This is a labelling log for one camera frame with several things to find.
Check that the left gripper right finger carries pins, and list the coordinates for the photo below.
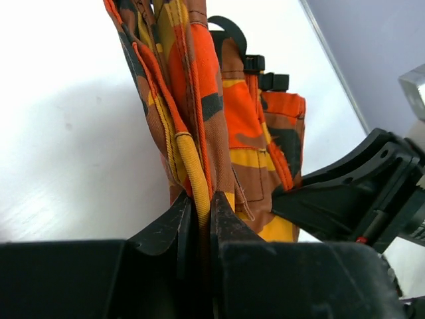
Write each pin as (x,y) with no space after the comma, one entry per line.
(230,238)

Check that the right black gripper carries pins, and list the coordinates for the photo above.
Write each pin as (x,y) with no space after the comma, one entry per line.
(372,195)

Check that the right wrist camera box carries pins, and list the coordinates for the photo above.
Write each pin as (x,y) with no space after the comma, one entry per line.
(412,84)

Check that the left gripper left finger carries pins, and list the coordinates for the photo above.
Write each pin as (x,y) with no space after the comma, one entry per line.
(160,260)

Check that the orange camouflage shorts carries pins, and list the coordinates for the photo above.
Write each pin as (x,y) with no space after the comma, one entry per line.
(220,121)

